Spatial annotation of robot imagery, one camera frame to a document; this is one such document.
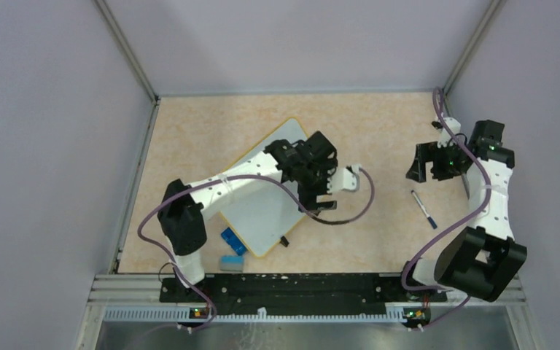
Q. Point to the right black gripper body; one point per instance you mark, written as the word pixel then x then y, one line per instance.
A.
pixel 453 155

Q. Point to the whiteboard marker pen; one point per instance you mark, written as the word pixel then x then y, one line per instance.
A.
pixel 422 207

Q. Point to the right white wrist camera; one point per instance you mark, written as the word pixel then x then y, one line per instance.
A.
pixel 452 128

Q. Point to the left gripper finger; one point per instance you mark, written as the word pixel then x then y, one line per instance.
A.
pixel 325 202
pixel 308 198

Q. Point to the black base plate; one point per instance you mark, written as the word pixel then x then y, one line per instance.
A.
pixel 293 294

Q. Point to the whiteboard wire stand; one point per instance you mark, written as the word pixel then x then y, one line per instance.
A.
pixel 284 241

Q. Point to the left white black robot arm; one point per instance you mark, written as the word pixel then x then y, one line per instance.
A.
pixel 186 208

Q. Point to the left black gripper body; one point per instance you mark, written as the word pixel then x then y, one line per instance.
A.
pixel 318 176

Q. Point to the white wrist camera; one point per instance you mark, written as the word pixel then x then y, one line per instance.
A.
pixel 344 179
pixel 452 128

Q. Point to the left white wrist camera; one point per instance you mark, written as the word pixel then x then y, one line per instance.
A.
pixel 344 179

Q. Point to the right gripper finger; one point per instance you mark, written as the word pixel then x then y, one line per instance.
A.
pixel 418 170
pixel 440 168

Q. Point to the grey blue toy brick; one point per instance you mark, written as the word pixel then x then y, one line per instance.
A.
pixel 231 263

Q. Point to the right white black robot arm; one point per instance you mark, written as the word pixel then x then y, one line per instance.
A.
pixel 483 259

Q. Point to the white slotted cable duct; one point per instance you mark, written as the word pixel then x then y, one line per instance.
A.
pixel 185 315

